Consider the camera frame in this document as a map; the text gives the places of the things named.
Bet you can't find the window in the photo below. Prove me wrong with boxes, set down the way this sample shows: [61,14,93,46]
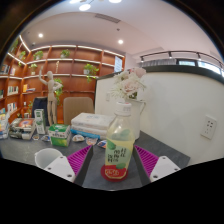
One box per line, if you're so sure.
[176,58,224,78]

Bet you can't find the yellow drink bottle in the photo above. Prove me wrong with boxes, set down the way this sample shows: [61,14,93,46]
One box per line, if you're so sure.
[104,101,136,181]

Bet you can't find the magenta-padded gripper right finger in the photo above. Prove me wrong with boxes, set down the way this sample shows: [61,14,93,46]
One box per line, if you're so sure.
[133,144,182,187]

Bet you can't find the white vase with pale flowers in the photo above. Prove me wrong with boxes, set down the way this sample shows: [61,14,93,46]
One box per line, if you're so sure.
[109,67,148,141]

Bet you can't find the branched ceiling lamp, round bulbs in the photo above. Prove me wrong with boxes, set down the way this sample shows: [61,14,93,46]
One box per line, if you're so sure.
[69,0,123,12]

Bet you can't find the wooden artist mannequin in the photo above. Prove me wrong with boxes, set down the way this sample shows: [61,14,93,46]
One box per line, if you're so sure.
[38,68,64,127]

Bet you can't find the white wall socket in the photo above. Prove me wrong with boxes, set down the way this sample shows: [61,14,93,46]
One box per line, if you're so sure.
[200,114,218,140]

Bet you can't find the green and white box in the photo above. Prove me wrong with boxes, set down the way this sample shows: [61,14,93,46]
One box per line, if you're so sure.
[48,123,72,148]

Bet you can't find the ceiling air vent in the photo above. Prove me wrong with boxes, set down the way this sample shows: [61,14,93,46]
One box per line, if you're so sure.
[93,13,122,24]

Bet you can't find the wooden shelf unit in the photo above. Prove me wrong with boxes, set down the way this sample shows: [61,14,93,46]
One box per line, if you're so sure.
[0,34,126,125]

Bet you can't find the black ceiling track rail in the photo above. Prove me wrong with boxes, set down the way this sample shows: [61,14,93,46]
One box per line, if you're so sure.
[139,49,224,69]

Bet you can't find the stack of dark books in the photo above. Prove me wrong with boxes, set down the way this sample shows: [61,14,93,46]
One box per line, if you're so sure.
[8,117,37,140]

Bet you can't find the grey curtain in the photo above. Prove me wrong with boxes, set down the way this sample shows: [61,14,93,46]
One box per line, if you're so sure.
[141,58,178,68]

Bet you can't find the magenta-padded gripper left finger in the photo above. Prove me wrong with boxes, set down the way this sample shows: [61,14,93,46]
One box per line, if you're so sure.
[43,144,94,187]

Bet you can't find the stack of white books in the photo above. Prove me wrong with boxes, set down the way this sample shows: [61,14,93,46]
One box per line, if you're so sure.
[69,112,116,140]

